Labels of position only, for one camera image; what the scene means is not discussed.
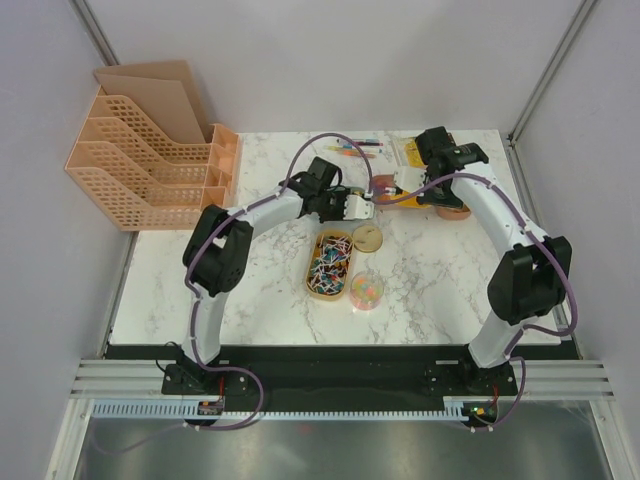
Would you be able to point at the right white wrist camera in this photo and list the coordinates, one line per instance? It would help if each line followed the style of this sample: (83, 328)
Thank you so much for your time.
(409, 179)

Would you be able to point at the round gold jar lid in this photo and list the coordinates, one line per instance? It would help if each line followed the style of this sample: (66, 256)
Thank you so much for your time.
(367, 238)

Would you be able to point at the peach mesh file organizer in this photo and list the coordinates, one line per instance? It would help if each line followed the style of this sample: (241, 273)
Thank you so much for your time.
(147, 154)

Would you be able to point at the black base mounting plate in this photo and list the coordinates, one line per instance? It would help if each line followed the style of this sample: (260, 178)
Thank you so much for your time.
(238, 358)

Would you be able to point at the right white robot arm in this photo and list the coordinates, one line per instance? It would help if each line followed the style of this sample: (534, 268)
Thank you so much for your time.
(531, 278)

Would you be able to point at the yellow plastic scoop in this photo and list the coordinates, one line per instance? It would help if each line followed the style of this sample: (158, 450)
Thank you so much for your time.
(398, 202)

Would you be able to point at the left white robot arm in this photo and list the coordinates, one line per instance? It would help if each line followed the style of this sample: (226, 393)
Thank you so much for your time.
(217, 253)

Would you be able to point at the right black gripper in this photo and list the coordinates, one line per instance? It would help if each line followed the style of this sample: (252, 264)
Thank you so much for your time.
(428, 199)

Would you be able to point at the aluminium frame rail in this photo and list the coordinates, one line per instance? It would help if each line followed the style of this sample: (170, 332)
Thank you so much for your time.
(537, 379)

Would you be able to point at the pink tray of gummy candies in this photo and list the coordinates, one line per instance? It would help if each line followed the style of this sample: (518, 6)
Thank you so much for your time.
(384, 186)

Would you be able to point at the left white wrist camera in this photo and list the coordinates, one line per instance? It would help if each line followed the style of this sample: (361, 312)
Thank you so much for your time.
(357, 207)

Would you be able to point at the tan tray of lollipops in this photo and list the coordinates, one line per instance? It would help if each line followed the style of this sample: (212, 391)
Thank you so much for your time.
(328, 269)

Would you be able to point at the clear glass jar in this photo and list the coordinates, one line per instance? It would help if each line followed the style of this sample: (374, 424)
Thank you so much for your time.
(366, 290)

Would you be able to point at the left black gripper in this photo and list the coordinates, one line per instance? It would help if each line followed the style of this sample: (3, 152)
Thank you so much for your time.
(339, 216)

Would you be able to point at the coloured pens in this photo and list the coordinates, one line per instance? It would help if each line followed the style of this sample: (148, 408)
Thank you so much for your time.
(370, 147)

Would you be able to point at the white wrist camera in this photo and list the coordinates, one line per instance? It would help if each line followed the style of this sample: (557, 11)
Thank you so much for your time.
(357, 207)
(409, 179)

